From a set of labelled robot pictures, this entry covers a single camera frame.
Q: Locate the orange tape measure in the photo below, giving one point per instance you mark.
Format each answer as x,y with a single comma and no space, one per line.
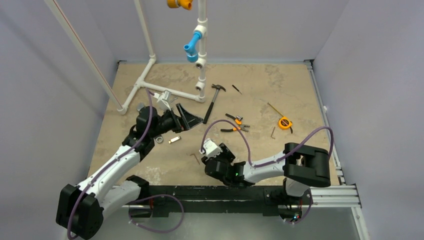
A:
283,123

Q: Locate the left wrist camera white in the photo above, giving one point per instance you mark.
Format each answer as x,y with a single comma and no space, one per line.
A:
162,100

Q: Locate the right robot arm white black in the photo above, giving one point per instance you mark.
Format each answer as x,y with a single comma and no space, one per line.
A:
303,166

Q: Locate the orange handled pliers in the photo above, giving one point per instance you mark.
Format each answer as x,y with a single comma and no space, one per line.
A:
239,125

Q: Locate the aluminium rail frame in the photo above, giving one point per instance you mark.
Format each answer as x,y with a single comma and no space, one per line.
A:
338,196

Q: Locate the black handled hammer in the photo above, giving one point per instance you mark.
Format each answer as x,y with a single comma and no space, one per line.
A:
217,88

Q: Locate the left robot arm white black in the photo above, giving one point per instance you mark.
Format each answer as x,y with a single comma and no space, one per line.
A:
83,207

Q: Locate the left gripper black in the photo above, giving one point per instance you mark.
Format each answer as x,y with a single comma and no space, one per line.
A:
186,120

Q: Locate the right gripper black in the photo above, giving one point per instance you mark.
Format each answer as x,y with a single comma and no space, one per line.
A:
226,151

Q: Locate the brown hex key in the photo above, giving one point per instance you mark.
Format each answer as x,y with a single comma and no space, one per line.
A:
195,157

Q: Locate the gold battery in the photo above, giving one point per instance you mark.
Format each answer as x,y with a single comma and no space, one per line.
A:
174,139

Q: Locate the blue pipe fitting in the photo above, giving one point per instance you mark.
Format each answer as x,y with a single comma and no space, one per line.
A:
190,47

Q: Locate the adjustable wrench red handle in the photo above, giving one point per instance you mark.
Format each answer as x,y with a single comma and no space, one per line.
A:
139,107

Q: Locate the orange pipe fitting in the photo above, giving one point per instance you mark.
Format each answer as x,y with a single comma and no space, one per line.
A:
185,4

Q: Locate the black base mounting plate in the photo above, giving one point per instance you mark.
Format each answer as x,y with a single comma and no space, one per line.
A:
269,201

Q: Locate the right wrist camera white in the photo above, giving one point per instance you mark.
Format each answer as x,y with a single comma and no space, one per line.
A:
210,149

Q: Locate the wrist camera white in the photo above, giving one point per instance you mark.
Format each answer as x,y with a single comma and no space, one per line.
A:
210,149
162,100

